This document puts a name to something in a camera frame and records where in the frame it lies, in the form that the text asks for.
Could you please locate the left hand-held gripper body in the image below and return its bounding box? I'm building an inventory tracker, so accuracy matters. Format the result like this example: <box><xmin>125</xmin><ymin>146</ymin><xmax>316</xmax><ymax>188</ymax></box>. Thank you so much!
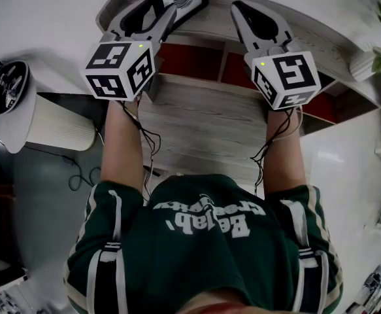
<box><xmin>80</xmin><ymin>30</ymin><xmax>161</xmax><ymax>103</ymax></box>

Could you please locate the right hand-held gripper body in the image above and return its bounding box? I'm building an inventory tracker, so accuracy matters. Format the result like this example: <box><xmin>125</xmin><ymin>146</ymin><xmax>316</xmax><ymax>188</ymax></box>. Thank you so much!
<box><xmin>243</xmin><ymin>39</ymin><xmax>321</xmax><ymax>111</ymax></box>

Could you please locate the person's right forearm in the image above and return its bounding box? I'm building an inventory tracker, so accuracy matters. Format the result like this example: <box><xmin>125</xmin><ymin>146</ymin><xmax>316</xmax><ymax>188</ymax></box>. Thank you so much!
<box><xmin>261</xmin><ymin>106</ymin><xmax>309</xmax><ymax>196</ymax></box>

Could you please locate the person's left forearm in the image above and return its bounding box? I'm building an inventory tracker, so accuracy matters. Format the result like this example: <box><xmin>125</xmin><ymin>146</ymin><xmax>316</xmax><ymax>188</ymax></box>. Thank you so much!
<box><xmin>99</xmin><ymin>98</ymin><xmax>146</xmax><ymax>203</ymax></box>

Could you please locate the white ribbed cup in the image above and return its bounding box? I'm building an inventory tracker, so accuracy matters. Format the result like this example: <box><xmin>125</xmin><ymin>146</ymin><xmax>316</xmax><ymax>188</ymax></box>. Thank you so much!
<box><xmin>349</xmin><ymin>50</ymin><xmax>380</xmax><ymax>82</ymax></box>

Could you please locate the grey wooden shelf unit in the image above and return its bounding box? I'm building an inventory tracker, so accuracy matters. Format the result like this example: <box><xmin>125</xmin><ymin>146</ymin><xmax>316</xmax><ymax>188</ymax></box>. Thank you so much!
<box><xmin>94</xmin><ymin>0</ymin><xmax>381</xmax><ymax>193</ymax></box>

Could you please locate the black round tray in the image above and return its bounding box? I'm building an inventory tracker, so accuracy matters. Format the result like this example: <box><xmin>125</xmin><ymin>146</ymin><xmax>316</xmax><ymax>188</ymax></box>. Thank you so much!
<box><xmin>0</xmin><ymin>60</ymin><xmax>31</xmax><ymax>116</ymax></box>

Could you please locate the green printed shirt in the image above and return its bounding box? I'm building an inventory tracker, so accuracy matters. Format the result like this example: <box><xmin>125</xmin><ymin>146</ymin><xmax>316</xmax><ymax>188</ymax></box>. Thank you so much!
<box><xmin>61</xmin><ymin>173</ymin><xmax>345</xmax><ymax>314</ymax></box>

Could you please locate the cluttered white shelf rack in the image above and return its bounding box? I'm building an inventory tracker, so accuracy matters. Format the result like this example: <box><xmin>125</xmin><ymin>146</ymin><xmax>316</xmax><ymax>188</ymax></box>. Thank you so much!
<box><xmin>342</xmin><ymin>236</ymin><xmax>381</xmax><ymax>314</ymax></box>

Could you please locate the person's chin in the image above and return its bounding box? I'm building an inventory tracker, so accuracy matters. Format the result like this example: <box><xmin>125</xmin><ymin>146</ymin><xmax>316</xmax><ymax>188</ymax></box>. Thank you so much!
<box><xmin>189</xmin><ymin>290</ymin><xmax>254</xmax><ymax>314</ymax></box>

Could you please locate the white cluttered worktable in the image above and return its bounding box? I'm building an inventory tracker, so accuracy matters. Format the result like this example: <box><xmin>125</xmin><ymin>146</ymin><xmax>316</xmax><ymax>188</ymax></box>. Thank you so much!
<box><xmin>0</xmin><ymin>282</ymin><xmax>31</xmax><ymax>314</ymax></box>

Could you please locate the beige wrist cord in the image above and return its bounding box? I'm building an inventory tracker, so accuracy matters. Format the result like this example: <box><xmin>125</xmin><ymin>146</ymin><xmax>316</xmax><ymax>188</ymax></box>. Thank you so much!
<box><xmin>266</xmin><ymin>107</ymin><xmax>305</xmax><ymax>144</ymax></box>

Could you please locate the white ribbed pedestal side table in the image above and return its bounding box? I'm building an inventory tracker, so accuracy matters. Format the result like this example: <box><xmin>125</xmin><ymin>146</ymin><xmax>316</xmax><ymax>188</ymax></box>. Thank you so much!
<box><xmin>0</xmin><ymin>60</ymin><xmax>99</xmax><ymax>156</ymax></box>

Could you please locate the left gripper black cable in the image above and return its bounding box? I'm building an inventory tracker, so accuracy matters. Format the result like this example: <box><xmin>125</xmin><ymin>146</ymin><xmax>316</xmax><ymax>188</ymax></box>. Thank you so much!
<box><xmin>120</xmin><ymin>99</ymin><xmax>162</xmax><ymax>206</ymax></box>

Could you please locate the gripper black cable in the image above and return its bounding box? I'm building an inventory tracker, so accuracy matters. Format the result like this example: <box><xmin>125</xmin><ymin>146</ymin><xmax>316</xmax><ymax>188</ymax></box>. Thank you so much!
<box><xmin>120</xmin><ymin>99</ymin><xmax>162</xmax><ymax>206</ymax></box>
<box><xmin>250</xmin><ymin>105</ymin><xmax>305</xmax><ymax>198</ymax></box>

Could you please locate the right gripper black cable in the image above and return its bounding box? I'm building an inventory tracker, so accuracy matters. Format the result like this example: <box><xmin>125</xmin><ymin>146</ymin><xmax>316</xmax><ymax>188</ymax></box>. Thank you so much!
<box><xmin>250</xmin><ymin>105</ymin><xmax>305</xmax><ymax>198</ymax></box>

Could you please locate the black floor cable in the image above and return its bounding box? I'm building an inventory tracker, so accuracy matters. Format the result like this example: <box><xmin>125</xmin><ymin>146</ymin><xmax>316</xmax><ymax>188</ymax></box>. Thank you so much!
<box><xmin>22</xmin><ymin>143</ymin><xmax>103</xmax><ymax>193</ymax></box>

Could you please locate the black white shoulder strap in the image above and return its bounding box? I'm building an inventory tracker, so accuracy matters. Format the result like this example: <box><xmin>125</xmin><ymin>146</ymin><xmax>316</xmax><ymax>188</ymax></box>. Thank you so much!
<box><xmin>280</xmin><ymin>200</ymin><xmax>331</xmax><ymax>314</ymax></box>
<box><xmin>93</xmin><ymin>190</ymin><xmax>128</xmax><ymax>314</ymax></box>

